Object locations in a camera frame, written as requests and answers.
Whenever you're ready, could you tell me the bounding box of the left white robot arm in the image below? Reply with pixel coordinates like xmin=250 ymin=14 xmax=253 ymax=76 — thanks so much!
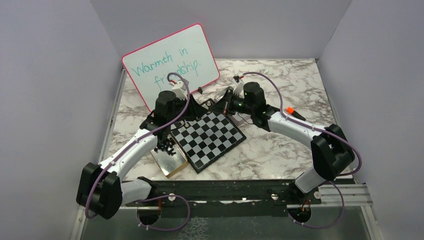
xmin=76 ymin=90 xmax=208 ymax=220

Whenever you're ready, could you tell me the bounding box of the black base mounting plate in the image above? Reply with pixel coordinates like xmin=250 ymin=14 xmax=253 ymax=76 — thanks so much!
xmin=91 ymin=177 xmax=357 ymax=220

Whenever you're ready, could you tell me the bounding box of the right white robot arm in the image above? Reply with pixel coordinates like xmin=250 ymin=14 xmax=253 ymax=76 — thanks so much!
xmin=208 ymin=82 xmax=355 ymax=204

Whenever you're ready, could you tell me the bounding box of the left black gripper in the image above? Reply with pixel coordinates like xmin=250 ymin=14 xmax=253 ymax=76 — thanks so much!
xmin=168 ymin=94 xmax=209 ymax=125

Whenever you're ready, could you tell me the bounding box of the black white chessboard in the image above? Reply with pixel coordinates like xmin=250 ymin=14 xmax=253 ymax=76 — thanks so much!
xmin=170 ymin=111 xmax=247 ymax=174

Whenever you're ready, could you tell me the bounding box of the pink framed whiteboard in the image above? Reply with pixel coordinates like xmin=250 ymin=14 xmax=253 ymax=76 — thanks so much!
xmin=121 ymin=23 xmax=221 ymax=111

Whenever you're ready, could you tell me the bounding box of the gold tin with black pieces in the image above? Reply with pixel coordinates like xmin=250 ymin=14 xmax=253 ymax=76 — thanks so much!
xmin=150 ymin=140 xmax=189 ymax=179

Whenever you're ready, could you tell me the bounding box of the silver tin with white pieces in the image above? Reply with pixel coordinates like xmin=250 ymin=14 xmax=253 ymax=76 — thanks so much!
xmin=215 ymin=87 xmax=253 ymax=126

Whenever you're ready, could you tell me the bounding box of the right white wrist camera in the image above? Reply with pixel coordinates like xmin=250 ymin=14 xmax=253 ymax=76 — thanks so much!
xmin=232 ymin=79 xmax=245 ymax=96

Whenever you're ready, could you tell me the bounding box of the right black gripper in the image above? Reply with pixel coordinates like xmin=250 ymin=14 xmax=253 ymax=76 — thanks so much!
xmin=208 ymin=89 xmax=254 ymax=117

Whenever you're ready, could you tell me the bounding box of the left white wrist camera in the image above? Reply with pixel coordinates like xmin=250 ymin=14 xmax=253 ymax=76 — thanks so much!
xmin=169 ymin=79 xmax=190 ymax=100

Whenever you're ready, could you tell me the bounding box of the pile of black chess pieces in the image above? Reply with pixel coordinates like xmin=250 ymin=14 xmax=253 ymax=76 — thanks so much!
xmin=153 ymin=137 xmax=176 ymax=156

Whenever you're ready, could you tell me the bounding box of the aluminium rail frame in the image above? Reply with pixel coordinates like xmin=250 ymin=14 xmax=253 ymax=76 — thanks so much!
xmin=71 ymin=67 xmax=385 ymax=240

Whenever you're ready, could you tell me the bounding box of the black marker orange cap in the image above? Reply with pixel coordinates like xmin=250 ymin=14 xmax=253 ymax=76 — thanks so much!
xmin=286 ymin=107 xmax=306 ymax=121

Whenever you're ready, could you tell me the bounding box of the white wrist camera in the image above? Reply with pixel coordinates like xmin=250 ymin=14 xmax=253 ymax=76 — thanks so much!
xmin=232 ymin=79 xmax=245 ymax=96
xmin=169 ymin=79 xmax=190 ymax=100

